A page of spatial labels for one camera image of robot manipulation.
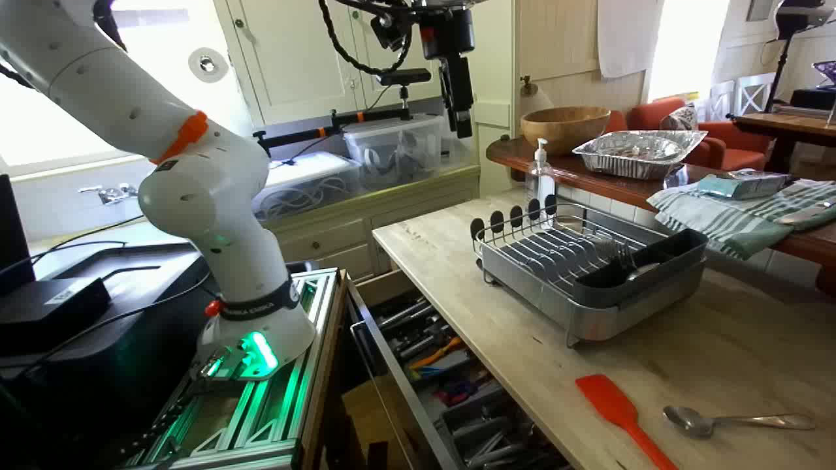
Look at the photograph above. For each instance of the black bar with orange clamps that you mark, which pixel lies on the black bar with orange clamps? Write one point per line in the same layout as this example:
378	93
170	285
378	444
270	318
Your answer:
348	122

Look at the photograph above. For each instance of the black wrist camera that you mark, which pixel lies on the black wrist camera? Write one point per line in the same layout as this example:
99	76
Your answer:
394	29

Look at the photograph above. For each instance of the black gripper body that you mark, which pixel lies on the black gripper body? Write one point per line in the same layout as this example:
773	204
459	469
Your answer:
447	29

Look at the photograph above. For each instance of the black camera on stand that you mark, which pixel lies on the black camera on stand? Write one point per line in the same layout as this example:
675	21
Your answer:
406	76

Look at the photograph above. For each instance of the large black equipment box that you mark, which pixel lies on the large black equipment box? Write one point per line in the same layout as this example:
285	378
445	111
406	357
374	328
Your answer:
106	374

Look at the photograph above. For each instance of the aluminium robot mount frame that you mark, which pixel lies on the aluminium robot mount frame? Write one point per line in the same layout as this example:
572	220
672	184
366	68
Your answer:
263	426

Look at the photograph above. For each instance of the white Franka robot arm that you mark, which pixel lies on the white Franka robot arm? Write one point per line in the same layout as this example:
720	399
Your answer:
199	192

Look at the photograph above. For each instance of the silver metal spoon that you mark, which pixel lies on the silver metal spoon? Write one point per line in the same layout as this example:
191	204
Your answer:
694	422

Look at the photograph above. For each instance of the grey dish rack tray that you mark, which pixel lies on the grey dish rack tray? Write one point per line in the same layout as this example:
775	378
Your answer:
591	289

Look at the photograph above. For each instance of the green striped dish towel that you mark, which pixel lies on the green striped dish towel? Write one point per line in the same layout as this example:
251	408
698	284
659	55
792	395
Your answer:
740	224

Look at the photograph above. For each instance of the black monitor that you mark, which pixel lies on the black monitor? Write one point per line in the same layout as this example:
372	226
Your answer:
11	237

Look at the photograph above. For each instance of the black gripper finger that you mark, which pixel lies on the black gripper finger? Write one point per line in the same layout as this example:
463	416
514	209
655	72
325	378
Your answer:
463	96
447	83

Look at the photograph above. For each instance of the clear plastic storage bin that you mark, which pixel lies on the clear plastic storage bin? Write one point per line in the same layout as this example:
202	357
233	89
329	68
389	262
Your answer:
394	147

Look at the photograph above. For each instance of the small flat black box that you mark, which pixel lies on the small flat black box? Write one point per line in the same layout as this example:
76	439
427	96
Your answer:
53	309

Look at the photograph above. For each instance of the aluminium foil tray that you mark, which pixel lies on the aluminium foil tray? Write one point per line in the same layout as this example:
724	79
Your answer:
641	153

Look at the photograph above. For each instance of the blue folded cloth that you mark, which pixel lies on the blue folded cloth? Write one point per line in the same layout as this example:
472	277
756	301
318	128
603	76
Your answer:
740	187

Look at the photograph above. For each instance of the red silicone spatula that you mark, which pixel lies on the red silicone spatula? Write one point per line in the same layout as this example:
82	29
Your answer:
609	404

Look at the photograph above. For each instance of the red sofa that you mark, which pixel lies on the red sofa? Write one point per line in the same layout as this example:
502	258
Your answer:
732	145

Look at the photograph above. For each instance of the open kitchen drawer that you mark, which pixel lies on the open kitchen drawer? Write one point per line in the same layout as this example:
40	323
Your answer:
454	392

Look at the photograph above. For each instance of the clear pump soap bottle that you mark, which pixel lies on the clear pump soap bottle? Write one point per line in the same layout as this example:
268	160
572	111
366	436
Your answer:
545	179

